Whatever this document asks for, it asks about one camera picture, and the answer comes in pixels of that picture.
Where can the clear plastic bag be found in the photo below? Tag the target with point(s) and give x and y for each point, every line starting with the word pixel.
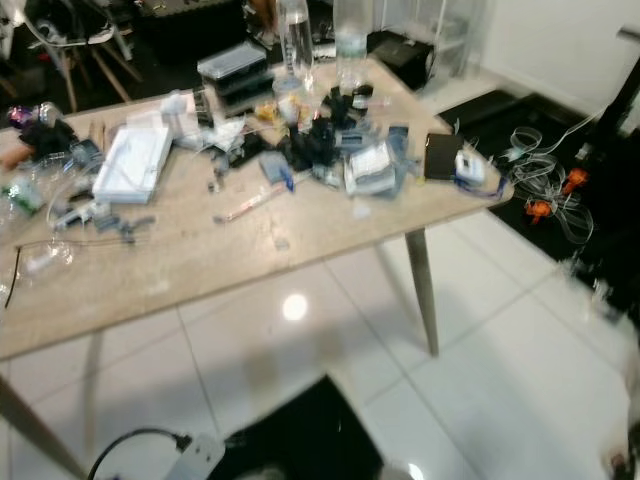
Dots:
pixel 52 258

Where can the grey plastic tool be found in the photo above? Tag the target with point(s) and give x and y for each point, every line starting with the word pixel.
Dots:
pixel 95 216

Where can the black cloth bundle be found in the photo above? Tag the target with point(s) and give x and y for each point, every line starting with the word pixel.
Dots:
pixel 50 140

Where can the purple silver gadget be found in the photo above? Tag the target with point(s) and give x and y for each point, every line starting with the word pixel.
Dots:
pixel 32 115

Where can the flat white box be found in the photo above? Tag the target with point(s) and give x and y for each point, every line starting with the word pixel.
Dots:
pixel 132 165

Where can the beige wooden table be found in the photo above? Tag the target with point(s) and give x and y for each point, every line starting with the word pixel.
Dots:
pixel 210 265

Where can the chair with wooden legs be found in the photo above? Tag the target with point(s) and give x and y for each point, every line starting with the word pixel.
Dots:
pixel 55 35

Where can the pink white pen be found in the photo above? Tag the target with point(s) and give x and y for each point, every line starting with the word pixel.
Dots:
pixel 250 205

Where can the stack of grey black cases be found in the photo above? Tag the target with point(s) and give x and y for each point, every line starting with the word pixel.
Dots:
pixel 233 76

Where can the small blue grey part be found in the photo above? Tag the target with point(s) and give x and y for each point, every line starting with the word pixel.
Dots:
pixel 278 168

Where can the white power adapter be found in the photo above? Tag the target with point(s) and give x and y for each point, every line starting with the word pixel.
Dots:
pixel 198 455

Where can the pile of black parts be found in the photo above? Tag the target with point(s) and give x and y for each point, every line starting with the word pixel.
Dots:
pixel 318 135

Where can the person's bare legs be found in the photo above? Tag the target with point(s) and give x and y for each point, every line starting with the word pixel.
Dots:
pixel 265 14

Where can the slim clear plastic bottle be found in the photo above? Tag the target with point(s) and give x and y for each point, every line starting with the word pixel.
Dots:
pixel 296 45

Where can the black floor mat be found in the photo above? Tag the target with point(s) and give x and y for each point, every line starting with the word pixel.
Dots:
pixel 310 435

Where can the white plastic packet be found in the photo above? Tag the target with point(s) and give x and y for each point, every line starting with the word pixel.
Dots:
pixel 370 168

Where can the wide clear plastic bottle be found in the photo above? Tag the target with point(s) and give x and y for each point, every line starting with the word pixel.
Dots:
pixel 353 40

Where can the small white device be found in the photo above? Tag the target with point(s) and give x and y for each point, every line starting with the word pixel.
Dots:
pixel 471 166

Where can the clear acrylic chair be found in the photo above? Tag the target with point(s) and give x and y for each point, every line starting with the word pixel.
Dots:
pixel 445 35

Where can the orange clip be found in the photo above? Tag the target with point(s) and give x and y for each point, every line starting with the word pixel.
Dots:
pixel 575 180
pixel 538 210

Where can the tangle of clear tape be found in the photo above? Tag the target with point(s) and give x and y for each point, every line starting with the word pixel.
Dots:
pixel 545 180

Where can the black metal stand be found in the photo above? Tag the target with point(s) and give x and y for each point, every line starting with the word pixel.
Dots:
pixel 615 95

